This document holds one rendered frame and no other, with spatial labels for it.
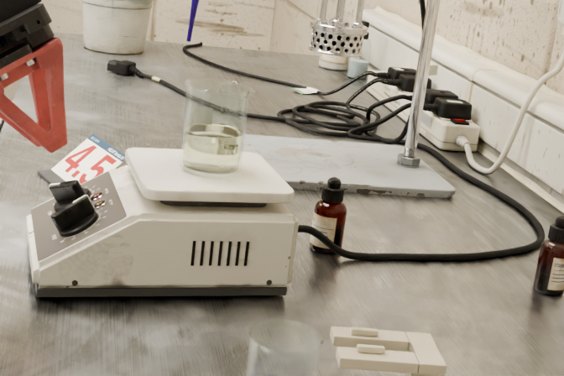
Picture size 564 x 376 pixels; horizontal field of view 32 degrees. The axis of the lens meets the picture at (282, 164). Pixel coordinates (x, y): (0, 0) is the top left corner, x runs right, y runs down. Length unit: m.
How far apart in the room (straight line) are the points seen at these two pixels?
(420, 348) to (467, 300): 0.41
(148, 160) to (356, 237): 0.24
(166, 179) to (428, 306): 0.24
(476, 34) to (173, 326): 0.94
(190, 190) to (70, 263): 0.10
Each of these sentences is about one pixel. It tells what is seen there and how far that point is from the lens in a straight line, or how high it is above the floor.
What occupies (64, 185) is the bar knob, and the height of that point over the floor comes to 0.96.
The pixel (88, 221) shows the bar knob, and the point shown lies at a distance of 0.75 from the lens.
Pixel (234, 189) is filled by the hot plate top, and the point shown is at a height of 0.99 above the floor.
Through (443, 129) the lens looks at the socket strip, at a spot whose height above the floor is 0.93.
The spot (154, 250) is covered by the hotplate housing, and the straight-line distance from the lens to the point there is 0.74.
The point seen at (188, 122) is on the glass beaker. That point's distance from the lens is 0.77.
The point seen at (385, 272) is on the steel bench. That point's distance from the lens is 0.87.
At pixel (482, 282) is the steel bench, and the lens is 0.89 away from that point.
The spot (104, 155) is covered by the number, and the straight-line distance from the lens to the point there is 1.01.
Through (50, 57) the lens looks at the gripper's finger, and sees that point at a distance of 0.70.
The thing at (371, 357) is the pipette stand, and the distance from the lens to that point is 0.42.
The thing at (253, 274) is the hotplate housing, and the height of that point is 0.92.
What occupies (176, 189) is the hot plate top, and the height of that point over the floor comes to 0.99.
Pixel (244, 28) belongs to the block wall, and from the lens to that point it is 3.19.
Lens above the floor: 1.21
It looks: 15 degrees down
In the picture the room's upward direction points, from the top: 7 degrees clockwise
